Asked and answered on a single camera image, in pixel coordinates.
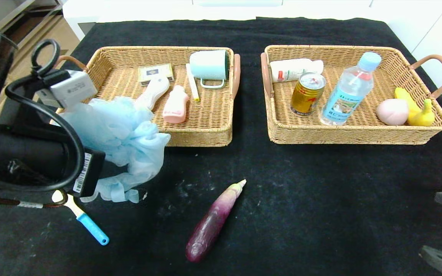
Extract yellow banana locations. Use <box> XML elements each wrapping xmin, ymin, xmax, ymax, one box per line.
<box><xmin>394</xmin><ymin>87</ymin><xmax>435</xmax><ymax>127</ymax></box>

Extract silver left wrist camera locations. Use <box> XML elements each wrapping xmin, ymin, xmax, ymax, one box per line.
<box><xmin>37</xmin><ymin>70</ymin><xmax>98</xmax><ymax>109</ymax></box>

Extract grey shelf frame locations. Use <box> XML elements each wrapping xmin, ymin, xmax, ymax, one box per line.
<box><xmin>0</xmin><ymin>0</ymin><xmax>64</xmax><ymax>33</ymax></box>

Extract small printed card box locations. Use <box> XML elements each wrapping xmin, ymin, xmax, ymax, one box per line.
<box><xmin>138</xmin><ymin>63</ymin><xmax>175</xmax><ymax>86</ymax></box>

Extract clear water bottle blue cap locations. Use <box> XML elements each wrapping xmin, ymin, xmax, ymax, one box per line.
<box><xmin>320</xmin><ymin>52</ymin><xmax>382</xmax><ymax>126</ymax></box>

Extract white stick with yellow tip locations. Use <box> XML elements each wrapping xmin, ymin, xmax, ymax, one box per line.
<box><xmin>185</xmin><ymin>64</ymin><xmax>200</xmax><ymax>102</ymax></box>

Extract gold drink can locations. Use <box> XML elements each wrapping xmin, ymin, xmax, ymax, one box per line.
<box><xmin>290</xmin><ymin>72</ymin><xmax>326</xmax><ymax>116</ymax></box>

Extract pink lotion bottle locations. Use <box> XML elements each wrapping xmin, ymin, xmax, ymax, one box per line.
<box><xmin>162</xmin><ymin>85</ymin><xmax>189</xmax><ymax>124</ymax></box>

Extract wicker basket with toiletries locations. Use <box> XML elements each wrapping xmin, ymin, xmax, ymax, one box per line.
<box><xmin>54</xmin><ymin>46</ymin><xmax>241</xmax><ymax>148</ymax></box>

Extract white bottle with red label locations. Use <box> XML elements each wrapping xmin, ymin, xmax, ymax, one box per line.
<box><xmin>269</xmin><ymin>58</ymin><xmax>324</xmax><ymax>83</ymax></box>

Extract purple eggplant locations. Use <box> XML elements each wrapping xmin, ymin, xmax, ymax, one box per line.
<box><xmin>185</xmin><ymin>179</ymin><xmax>247</xmax><ymax>264</ymax></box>

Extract wicker basket with food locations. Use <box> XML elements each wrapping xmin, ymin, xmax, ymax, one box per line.
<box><xmin>260</xmin><ymin>45</ymin><xmax>442</xmax><ymax>145</ymax></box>

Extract light blue bath pouf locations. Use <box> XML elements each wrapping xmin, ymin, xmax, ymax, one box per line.
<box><xmin>54</xmin><ymin>97</ymin><xmax>171</xmax><ymax>203</ymax></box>

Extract black table cloth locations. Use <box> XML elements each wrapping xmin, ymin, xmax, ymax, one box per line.
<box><xmin>0</xmin><ymin>18</ymin><xmax>442</xmax><ymax>276</ymax></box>

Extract pale pink egg-shaped fruit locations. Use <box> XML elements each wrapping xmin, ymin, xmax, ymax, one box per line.
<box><xmin>376</xmin><ymin>99</ymin><xmax>409</xmax><ymax>126</ymax></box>

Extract mint green mug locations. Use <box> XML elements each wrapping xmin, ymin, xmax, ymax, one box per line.
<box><xmin>189</xmin><ymin>50</ymin><xmax>230</xmax><ymax>89</ymax></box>

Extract yellow spoon with blue handle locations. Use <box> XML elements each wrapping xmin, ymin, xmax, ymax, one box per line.
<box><xmin>51</xmin><ymin>190</ymin><xmax>109</xmax><ymax>246</ymax></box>

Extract white bottle with black brush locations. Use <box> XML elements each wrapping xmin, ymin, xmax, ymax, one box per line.
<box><xmin>135</xmin><ymin>76</ymin><xmax>170</xmax><ymax>112</ymax></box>

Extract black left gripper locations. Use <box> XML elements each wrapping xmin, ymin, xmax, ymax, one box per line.
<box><xmin>29</xmin><ymin>140</ymin><xmax>129</xmax><ymax>198</ymax></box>

